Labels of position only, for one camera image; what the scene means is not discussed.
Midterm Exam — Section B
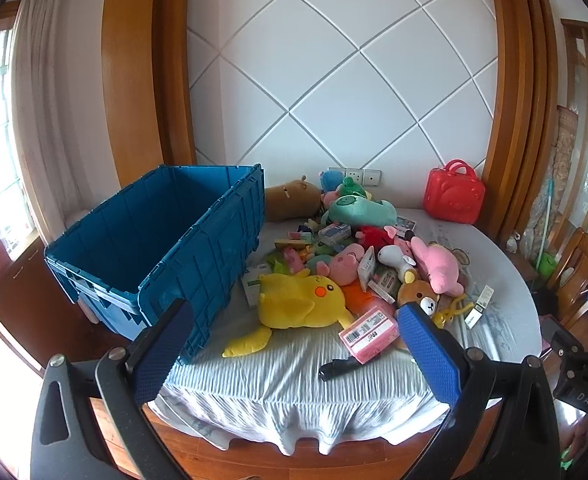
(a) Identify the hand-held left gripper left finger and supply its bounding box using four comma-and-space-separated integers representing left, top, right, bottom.
30, 300, 195, 480

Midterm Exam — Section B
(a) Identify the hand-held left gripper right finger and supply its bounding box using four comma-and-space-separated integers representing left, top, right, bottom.
396, 302, 561, 480

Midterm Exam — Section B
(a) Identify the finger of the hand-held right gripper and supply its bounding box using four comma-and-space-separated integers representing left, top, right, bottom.
541, 316, 588, 420

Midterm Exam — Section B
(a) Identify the pink star plush toy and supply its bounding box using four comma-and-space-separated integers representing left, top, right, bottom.
410, 236, 465, 297

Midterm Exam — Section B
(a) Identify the blue plastic crate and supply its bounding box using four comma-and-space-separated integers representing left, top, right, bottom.
44, 163, 266, 365

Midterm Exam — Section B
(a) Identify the pink pig plush with glasses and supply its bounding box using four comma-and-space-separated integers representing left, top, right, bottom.
328, 242, 370, 286

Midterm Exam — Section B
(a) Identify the white cloth covered desktop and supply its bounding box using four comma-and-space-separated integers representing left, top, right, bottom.
149, 205, 543, 456

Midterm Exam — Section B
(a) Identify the yellow plastic clip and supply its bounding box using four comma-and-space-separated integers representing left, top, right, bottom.
433, 294, 468, 329

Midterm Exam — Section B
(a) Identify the wooden chair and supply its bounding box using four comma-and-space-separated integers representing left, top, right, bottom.
544, 227, 588, 323

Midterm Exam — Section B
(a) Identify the brown bear plush toy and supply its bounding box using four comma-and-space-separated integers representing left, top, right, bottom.
396, 280, 456, 332

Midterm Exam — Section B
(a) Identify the pink barcode packet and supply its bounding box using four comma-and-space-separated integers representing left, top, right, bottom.
338, 306, 400, 364

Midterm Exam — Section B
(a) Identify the green mop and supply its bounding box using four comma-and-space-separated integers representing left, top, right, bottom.
533, 180, 561, 277

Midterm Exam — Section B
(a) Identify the orange plush toy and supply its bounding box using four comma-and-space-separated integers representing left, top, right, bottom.
341, 280, 381, 319

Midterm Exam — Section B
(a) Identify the black flashlight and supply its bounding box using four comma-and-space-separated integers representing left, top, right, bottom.
318, 357, 365, 382

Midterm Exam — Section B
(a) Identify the white plush toy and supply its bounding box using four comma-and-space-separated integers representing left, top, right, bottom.
377, 244, 418, 279

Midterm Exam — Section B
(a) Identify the white medicine box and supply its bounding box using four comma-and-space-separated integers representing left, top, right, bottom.
357, 246, 379, 292

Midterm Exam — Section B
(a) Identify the green white box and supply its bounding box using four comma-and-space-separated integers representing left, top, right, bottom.
241, 262, 271, 309

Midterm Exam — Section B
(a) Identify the pink pig plush red dress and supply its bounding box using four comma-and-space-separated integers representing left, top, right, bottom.
356, 225, 415, 261

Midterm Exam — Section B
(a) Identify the yellow plush toy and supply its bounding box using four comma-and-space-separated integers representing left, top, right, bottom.
222, 269, 355, 359

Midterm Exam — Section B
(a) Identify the blue white box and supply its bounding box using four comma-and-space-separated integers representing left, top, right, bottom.
318, 222, 353, 241

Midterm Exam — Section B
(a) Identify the teal plush toy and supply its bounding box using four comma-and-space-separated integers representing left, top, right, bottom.
321, 195, 398, 229

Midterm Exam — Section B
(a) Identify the red toy suitcase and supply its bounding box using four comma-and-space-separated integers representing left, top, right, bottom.
422, 159, 486, 225

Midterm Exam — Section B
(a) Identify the green frog plush toy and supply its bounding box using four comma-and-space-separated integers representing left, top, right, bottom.
336, 176, 373, 202

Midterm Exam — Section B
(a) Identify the brown capybara plush toy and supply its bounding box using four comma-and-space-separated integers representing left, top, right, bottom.
265, 176, 323, 222

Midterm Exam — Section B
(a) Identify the blue plush toy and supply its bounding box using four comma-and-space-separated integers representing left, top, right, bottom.
319, 170, 345, 194

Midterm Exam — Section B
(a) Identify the beige curtain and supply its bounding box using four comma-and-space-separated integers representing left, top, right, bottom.
10, 0, 121, 243

